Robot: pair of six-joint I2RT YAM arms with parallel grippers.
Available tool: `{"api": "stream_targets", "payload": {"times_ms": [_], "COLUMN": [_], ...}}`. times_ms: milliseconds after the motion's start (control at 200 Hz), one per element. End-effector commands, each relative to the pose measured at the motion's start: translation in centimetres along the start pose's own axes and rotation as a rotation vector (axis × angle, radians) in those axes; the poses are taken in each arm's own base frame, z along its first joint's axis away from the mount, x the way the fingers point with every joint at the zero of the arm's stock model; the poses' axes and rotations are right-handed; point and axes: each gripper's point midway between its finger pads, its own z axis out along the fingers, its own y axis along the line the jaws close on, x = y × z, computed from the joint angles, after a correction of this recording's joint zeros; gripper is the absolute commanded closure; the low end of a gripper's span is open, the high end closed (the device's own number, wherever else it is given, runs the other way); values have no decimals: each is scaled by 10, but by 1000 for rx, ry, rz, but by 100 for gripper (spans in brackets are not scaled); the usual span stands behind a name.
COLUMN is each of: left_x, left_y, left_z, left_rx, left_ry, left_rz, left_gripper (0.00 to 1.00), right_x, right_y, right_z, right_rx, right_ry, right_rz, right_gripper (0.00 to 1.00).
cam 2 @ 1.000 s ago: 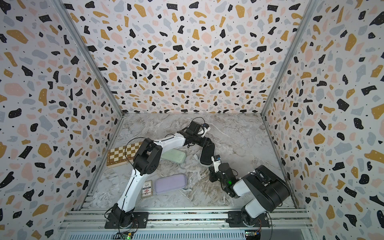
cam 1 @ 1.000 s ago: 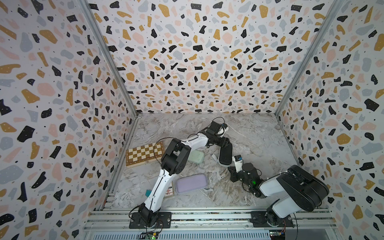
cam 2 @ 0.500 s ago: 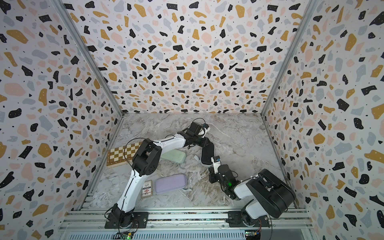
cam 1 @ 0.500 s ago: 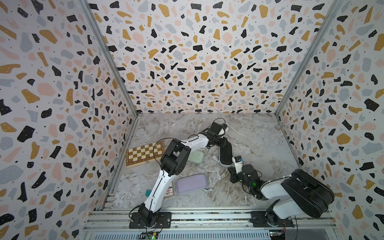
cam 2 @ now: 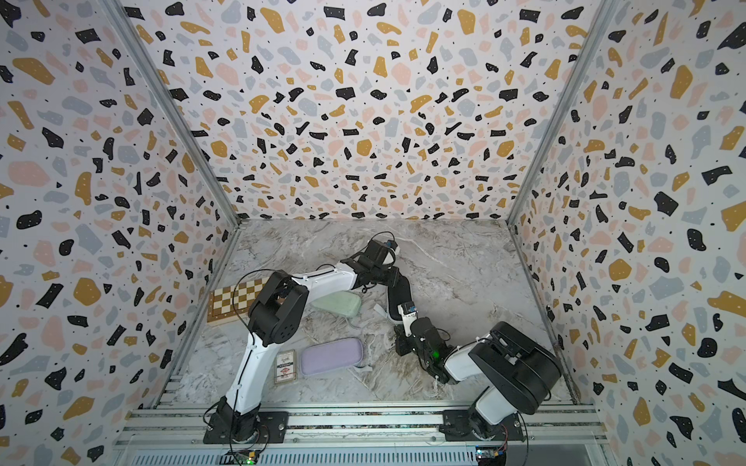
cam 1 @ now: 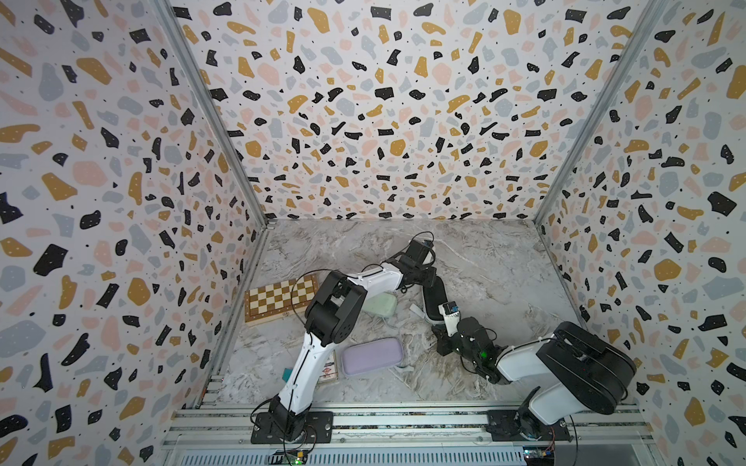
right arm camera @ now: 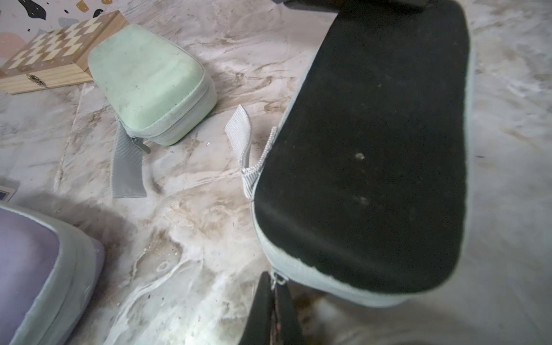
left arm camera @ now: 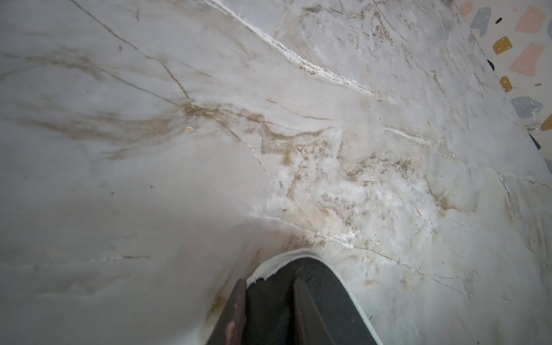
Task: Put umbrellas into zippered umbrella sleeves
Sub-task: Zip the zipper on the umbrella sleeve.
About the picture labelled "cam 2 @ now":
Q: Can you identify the playing card box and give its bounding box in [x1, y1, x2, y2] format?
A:
[274, 349, 298, 384]

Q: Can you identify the aluminium corner post right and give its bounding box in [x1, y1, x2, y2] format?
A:
[505, 0, 619, 227]

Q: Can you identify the aluminium corner post left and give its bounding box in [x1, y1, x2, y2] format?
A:
[98, 0, 241, 229]

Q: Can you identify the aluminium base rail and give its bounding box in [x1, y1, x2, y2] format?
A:
[112, 390, 616, 465]

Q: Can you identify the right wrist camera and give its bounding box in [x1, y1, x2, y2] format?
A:
[397, 301, 418, 337]

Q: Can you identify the aluminium corner post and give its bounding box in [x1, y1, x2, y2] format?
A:
[98, 0, 241, 229]
[505, 0, 619, 227]

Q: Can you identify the wooden chessboard box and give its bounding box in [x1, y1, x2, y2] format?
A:
[206, 277, 268, 326]

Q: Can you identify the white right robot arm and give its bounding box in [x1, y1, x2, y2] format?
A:
[394, 318, 561, 431]

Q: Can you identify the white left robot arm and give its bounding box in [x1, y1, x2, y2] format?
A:
[223, 238, 411, 417]

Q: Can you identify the lilac zippered umbrella sleeve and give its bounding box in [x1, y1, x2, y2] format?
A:
[299, 338, 364, 377]

